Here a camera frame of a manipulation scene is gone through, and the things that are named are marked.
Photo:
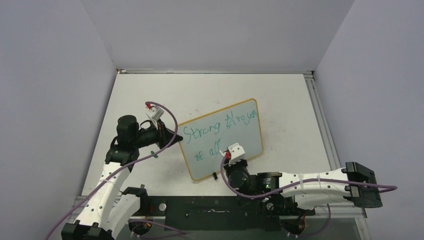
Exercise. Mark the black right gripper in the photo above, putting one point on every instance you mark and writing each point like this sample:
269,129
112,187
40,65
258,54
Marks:
229,166

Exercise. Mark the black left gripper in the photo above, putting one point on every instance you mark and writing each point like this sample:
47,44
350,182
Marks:
163,135

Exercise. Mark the green marker cap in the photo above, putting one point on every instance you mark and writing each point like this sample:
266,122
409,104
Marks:
154,155

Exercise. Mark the yellow framed whiteboard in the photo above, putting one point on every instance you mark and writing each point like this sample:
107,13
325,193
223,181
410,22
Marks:
205,135

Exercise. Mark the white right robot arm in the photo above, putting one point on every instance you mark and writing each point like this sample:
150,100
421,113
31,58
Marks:
353,183

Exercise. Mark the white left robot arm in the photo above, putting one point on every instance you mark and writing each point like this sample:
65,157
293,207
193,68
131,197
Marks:
102,217

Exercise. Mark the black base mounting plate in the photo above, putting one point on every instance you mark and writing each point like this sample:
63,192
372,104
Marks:
221,213

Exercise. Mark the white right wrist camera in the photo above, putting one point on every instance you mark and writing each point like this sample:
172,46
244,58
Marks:
236,153

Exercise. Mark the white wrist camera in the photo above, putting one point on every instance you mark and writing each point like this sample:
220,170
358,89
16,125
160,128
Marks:
236,153
153,112

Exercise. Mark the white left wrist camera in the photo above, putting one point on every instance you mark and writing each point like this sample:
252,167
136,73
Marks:
153,112

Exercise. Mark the aluminium rail right side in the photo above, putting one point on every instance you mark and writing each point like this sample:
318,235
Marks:
324,128

